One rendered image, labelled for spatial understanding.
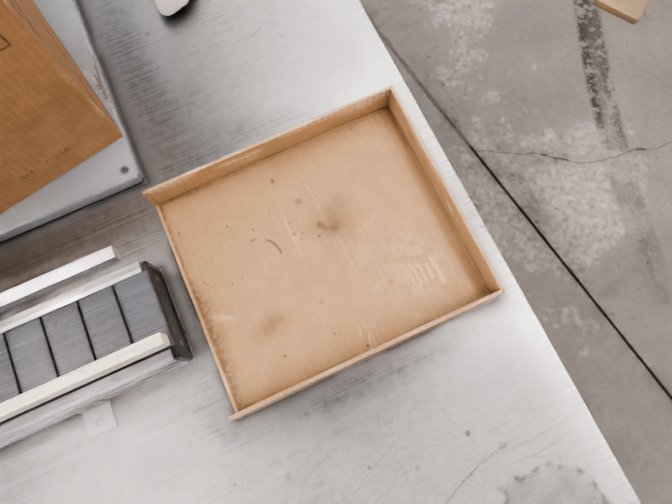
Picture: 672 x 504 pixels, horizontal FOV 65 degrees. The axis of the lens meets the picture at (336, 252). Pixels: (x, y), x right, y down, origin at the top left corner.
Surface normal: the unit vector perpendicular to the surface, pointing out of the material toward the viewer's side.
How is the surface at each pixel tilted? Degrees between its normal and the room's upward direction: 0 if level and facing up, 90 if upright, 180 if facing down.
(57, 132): 90
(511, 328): 0
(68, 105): 90
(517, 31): 0
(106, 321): 0
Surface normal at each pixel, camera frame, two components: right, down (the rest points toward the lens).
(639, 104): -0.04, -0.25
